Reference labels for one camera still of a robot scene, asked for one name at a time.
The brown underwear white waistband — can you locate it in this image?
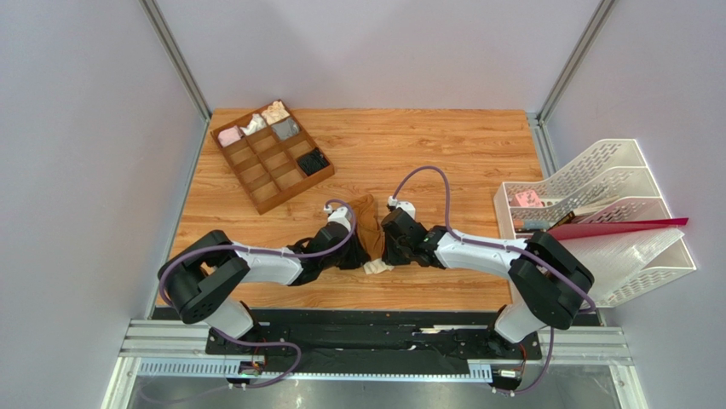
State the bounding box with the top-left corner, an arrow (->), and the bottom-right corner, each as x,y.
349,193 -> 395,275

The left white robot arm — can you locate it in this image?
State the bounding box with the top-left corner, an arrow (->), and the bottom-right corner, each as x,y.
158,222 -> 370,339

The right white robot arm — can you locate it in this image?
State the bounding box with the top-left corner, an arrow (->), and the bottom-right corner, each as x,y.
382,209 -> 595,343

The black rolled underwear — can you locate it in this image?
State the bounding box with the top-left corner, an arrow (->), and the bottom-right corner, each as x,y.
297,147 -> 330,176

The grey rolled underwear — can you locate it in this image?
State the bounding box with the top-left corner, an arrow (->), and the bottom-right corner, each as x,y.
271,117 -> 301,141

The white rolled underwear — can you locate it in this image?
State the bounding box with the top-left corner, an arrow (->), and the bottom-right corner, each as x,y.
240,113 -> 268,136

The beige rolled underwear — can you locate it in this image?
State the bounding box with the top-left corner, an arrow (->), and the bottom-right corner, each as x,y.
260,100 -> 291,125

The pink rolled underwear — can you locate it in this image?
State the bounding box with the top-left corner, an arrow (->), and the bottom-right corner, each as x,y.
217,125 -> 245,148

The brown wooden divider tray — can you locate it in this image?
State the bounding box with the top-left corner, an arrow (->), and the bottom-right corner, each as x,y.
210,100 -> 336,215

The pink box in rack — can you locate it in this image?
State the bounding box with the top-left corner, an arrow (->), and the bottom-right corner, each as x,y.
510,189 -> 545,208

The red plastic folder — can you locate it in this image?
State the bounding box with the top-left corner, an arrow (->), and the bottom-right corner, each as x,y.
547,217 -> 689,240

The dark book in rack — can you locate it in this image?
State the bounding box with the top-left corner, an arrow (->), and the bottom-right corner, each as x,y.
550,196 -> 619,229

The white mesh file rack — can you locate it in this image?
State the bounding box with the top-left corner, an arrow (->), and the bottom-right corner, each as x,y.
493,139 -> 696,308

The clear plastic sheet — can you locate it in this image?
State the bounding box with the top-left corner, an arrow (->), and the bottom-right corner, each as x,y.
562,228 -> 683,307

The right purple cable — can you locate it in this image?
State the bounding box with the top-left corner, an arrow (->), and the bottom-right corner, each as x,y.
389,165 -> 594,395

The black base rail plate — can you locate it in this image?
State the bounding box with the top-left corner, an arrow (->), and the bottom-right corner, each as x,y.
204,306 -> 602,376

